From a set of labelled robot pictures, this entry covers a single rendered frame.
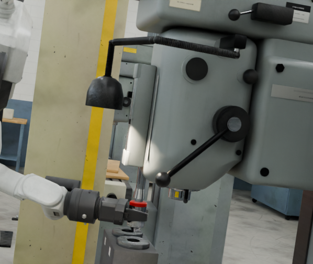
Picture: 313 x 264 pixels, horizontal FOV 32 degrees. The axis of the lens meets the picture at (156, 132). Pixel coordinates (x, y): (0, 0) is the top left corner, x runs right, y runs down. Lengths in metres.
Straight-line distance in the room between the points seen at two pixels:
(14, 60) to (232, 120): 0.70
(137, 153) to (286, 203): 7.40
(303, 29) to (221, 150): 0.29
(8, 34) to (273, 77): 0.74
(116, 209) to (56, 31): 1.57
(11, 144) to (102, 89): 9.14
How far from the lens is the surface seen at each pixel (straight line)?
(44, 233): 2.93
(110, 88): 1.04
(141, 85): 1.11
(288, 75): 1.10
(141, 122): 1.11
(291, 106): 1.11
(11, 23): 1.57
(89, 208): 1.45
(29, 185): 1.47
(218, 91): 1.07
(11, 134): 10.14
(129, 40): 1.00
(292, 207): 8.48
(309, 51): 1.13
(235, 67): 1.08
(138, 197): 1.46
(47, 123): 2.84
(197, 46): 0.96
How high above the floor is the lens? 1.47
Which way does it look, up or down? 3 degrees down
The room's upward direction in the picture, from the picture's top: 8 degrees clockwise
